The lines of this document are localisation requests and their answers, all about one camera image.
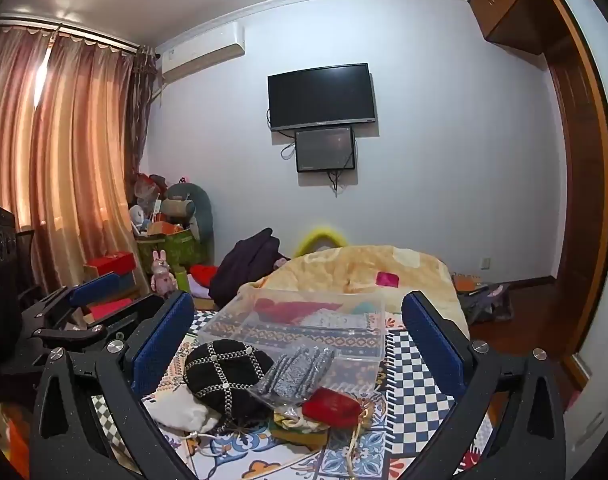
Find grey green plush toy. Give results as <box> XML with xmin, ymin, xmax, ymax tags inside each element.
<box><xmin>161</xmin><ymin>181</ymin><xmax>215</xmax><ymax>256</ymax></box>

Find yellow patterned pouch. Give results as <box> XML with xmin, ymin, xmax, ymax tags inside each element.
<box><xmin>269</xmin><ymin>406</ymin><xmax>335</xmax><ymax>448</ymax></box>

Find pink plush bunny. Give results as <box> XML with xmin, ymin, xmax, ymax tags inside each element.
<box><xmin>150</xmin><ymin>249</ymin><xmax>178</xmax><ymax>297</ymax></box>

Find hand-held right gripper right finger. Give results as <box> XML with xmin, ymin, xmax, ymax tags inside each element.
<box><xmin>399</xmin><ymin>290</ymin><xmax>569</xmax><ymax>480</ymax></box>

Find yellow floral quilt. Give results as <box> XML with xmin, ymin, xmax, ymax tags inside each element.
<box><xmin>236</xmin><ymin>245</ymin><xmax>471</xmax><ymax>338</ymax></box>

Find white wall air conditioner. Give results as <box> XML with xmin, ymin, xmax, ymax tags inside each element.
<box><xmin>158</xmin><ymin>22</ymin><xmax>246</xmax><ymax>82</ymax></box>

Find grey backpack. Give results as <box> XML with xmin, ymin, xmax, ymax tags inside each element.
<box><xmin>456</xmin><ymin>282</ymin><xmax>515</xmax><ymax>325</ymax></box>

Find white drawstring bag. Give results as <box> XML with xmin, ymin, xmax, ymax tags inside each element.
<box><xmin>145</xmin><ymin>385</ymin><xmax>220</xmax><ymax>436</ymax></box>

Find yellow plush ring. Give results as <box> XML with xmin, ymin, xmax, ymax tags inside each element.
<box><xmin>294</xmin><ymin>226</ymin><xmax>346</xmax><ymax>258</ymax></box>

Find dark purple jacket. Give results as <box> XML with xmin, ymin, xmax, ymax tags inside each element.
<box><xmin>208</xmin><ymin>228</ymin><xmax>287</xmax><ymax>307</ymax></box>

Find patterned bed blanket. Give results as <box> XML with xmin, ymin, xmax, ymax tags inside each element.
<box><xmin>91</xmin><ymin>305</ymin><xmax>500</xmax><ymax>480</ymax></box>

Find clear plastic storage box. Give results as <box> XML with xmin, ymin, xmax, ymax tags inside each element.
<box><xmin>196</xmin><ymin>284</ymin><xmax>388</xmax><ymax>364</ymax></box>

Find green gift bag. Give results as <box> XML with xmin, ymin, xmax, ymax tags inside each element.
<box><xmin>136</xmin><ymin>227</ymin><xmax>210</xmax><ymax>273</ymax></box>

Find orange spiral notebook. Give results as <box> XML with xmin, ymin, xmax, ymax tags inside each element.
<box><xmin>451</xmin><ymin>272</ymin><xmax>487</xmax><ymax>295</ymax></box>

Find red cloth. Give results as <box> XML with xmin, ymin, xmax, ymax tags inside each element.
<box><xmin>254</xmin><ymin>298</ymin><xmax>317</xmax><ymax>323</ymax></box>

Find red velvet pouch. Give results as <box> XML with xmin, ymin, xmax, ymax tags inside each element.
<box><xmin>302</xmin><ymin>386</ymin><xmax>361</xmax><ymax>427</ymax></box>

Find red gift box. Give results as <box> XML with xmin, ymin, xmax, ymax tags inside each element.
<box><xmin>82</xmin><ymin>251</ymin><xmax>137</xmax><ymax>277</ymax></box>

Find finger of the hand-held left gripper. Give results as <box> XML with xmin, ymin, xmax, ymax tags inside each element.
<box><xmin>31</xmin><ymin>294</ymin><xmax>166</xmax><ymax>356</ymax></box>
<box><xmin>20</xmin><ymin>272</ymin><xmax>124</xmax><ymax>328</ymax></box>

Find wooden door frame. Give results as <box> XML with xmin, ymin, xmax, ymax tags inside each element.
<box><xmin>534</xmin><ymin>0</ymin><xmax>608</xmax><ymax>391</ymax></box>

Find pink orange curtain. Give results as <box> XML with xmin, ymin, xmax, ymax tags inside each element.
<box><xmin>0</xmin><ymin>14</ymin><xmax>161</xmax><ymax>306</ymax></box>

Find small black wall monitor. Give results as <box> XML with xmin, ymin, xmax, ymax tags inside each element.
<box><xmin>294</xmin><ymin>126</ymin><xmax>356</xmax><ymax>173</ymax></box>

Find grey glittery gloves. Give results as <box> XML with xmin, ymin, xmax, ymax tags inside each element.
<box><xmin>248</xmin><ymin>345</ymin><xmax>336</xmax><ymax>407</ymax></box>

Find wooden overhead cabinet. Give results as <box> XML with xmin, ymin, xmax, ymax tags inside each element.
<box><xmin>468</xmin><ymin>0</ymin><xmax>560</xmax><ymax>56</ymax></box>

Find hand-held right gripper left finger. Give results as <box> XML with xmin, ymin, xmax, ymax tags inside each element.
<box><xmin>30</xmin><ymin>290</ymin><xmax>196</xmax><ymax>480</ymax></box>

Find large black wall television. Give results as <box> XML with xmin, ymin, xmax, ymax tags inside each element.
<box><xmin>267</xmin><ymin>63</ymin><xmax>375</xmax><ymax>132</ymax></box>

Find black chain-trimmed knit hat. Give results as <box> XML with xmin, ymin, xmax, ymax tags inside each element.
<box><xmin>183</xmin><ymin>339</ymin><xmax>276</xmax><ymax>418</ymax></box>

